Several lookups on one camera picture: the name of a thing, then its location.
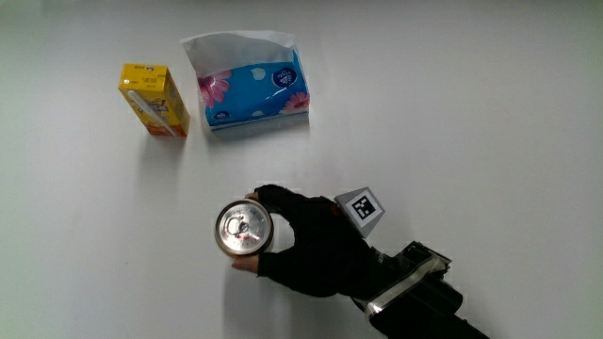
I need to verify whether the person's right hand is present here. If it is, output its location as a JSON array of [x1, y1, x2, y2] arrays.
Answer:
[[231, 184, 395, 300]]

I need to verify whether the silver red bull can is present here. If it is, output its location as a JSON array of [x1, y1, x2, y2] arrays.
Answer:
[[214, 199, 275, 258]]

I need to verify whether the blue floral tissue pack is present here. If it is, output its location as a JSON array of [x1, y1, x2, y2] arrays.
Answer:
[[180, 30, 312, 133]]

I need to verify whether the yellow juice carton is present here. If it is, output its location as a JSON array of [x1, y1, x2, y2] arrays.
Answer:
[[118, 63, 191, 138]]

